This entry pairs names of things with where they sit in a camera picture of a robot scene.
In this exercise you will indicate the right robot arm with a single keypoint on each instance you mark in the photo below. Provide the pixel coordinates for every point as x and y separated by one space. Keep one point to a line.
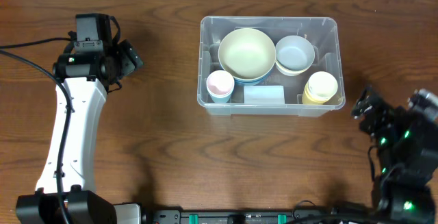
405 140

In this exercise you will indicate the pink plastic cup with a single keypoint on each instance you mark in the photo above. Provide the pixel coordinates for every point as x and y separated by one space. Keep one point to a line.
220 83

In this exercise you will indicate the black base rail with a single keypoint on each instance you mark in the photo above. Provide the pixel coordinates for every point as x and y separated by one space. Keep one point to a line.
301 215

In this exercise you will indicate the cream plastic cup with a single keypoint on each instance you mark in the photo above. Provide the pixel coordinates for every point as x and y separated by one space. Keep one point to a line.
322 77

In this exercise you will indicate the white label on bin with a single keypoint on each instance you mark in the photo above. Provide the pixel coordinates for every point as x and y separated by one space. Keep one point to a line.
264 95

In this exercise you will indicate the yellow plastic cup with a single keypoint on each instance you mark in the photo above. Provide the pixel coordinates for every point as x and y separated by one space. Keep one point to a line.
310 99
318 93

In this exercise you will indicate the clear plastic storage bin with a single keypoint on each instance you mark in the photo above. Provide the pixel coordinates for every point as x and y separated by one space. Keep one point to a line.
321 32

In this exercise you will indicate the beige large bowl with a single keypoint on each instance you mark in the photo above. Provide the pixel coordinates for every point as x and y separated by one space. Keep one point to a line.
247 54

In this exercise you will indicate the white small bowl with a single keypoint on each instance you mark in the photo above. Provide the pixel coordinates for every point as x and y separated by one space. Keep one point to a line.
289 73

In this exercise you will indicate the grey small bowl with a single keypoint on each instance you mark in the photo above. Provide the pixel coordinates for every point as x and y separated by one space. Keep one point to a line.
295 53

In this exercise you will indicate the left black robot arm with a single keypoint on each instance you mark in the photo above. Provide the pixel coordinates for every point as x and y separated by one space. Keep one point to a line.
65 192

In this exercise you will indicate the light blue plastic cup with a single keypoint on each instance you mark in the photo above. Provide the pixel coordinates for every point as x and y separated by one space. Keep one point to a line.
220 98

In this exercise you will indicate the dark blue large bowl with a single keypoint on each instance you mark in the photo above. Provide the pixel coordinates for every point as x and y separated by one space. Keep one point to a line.
249 83

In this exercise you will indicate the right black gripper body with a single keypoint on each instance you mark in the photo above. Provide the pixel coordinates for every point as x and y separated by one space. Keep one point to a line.
371 111

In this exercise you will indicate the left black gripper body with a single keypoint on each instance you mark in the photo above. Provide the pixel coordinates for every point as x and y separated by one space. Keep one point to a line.
132 58

